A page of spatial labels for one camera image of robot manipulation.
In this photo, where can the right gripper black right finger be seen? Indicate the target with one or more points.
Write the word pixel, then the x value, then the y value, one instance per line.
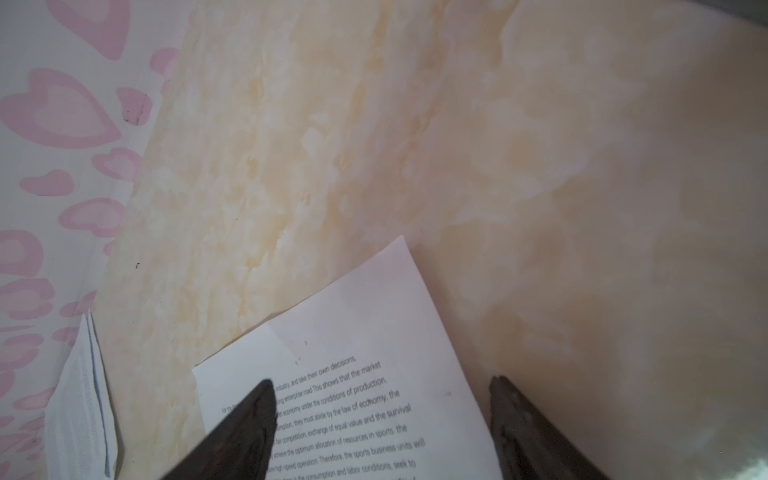
pixel 527 444

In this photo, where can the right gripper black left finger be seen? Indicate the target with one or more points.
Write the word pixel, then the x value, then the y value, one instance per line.
pixel 240 446

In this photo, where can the text sheet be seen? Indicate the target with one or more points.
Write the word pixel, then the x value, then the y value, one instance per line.
pixel 80 436
pixel 367 382

